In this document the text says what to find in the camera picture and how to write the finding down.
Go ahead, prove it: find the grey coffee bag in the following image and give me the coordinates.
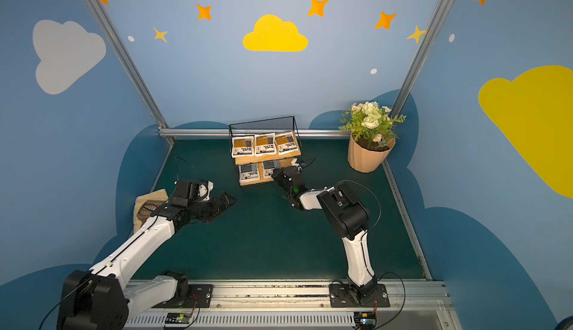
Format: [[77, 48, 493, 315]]
[[238, 163, 261, 185], [262, 160, 281, 179]]

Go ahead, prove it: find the yellow coffee bag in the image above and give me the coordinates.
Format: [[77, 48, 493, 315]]
[[231, 136, 255, 158], [275, 131, 299, 155], [255, 133, 277, 157]]

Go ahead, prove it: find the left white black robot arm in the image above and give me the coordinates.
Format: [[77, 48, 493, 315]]
[[53, 180, 237, 329]]

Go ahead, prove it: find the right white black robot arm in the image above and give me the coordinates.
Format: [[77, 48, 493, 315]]
[[272, 166, 379, 306]]

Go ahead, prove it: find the brown slotted spatula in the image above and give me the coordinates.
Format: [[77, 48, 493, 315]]
[[135, 200, 165, 224]]

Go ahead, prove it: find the potted artificial flower plant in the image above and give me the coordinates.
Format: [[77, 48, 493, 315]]
[[339, 101, 407, 173]]

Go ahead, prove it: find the left small circuit board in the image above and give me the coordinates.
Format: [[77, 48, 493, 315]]
[[164, 312, 193, 328]]

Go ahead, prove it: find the small circuit board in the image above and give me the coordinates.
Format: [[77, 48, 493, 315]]
[[354, 311, 377, 330], [164, 312, 193, 328]]

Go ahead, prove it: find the right small circuit board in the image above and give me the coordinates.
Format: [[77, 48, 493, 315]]
[[354, 311, 377, 330]]

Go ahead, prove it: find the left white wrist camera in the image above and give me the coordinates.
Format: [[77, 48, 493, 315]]
[[197, 181, 213, 202]]

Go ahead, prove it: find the two-tier wooden wire shelf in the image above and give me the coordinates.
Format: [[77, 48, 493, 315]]
[[228, 116, 301, 187]]

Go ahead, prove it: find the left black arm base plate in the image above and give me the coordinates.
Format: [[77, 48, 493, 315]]
[[178, 283, 214, 308]]

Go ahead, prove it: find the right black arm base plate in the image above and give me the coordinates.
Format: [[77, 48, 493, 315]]
[[328, 282, 390, 308]]

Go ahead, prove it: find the aluminium front rail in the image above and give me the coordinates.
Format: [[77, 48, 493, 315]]
[[123, 279, 462, 329]]

